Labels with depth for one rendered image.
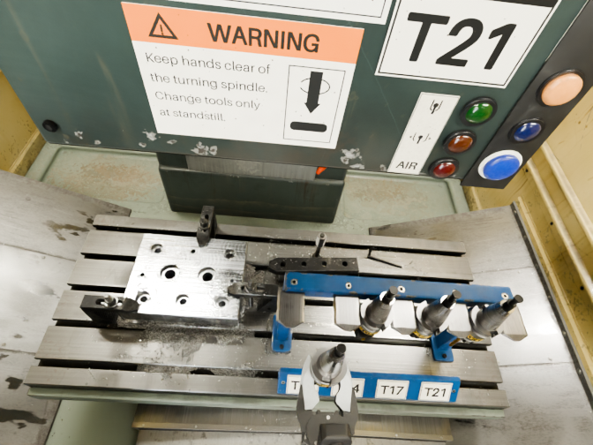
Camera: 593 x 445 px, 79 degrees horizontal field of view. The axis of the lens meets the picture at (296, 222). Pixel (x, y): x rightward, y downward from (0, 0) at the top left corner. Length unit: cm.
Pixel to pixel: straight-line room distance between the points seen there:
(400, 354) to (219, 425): 52
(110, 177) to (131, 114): 152
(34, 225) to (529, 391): 169
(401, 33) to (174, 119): 19
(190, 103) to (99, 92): 7
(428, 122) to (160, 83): 21
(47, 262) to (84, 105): 119
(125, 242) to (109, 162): 77
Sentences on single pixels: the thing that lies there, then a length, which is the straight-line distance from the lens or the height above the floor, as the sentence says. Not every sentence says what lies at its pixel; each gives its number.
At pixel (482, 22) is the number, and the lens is 29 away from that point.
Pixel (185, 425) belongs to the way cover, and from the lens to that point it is 115.
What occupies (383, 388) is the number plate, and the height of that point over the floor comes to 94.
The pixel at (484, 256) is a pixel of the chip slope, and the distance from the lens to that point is 149.
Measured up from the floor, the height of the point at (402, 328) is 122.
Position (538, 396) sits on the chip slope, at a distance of 135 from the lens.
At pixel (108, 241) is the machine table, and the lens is 123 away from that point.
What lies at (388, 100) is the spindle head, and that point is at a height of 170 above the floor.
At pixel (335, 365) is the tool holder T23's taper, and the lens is 62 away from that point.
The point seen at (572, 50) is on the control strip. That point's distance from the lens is 33.
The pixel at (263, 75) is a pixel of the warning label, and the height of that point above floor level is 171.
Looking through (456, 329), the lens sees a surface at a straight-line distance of 79.
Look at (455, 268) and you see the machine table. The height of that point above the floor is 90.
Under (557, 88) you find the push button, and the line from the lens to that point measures 33.
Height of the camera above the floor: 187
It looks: 54 degrees down
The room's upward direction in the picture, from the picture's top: 9 degrees clockwise
